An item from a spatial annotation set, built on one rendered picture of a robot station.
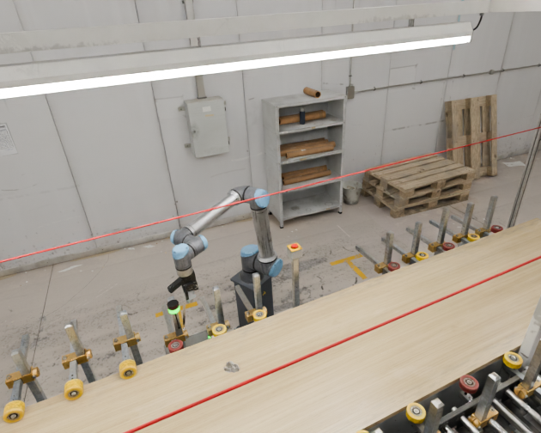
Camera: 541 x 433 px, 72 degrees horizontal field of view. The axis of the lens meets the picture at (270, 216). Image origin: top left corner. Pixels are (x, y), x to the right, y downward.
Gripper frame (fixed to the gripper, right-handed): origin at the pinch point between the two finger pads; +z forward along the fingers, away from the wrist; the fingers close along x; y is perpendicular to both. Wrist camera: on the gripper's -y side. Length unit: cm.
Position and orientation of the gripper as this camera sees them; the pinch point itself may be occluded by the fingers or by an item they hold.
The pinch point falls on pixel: (187, 301)
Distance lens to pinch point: 228.9
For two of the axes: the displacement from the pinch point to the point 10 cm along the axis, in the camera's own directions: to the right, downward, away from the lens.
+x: -4.2, -4.3, 8.0
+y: 9.1, -2.5, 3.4
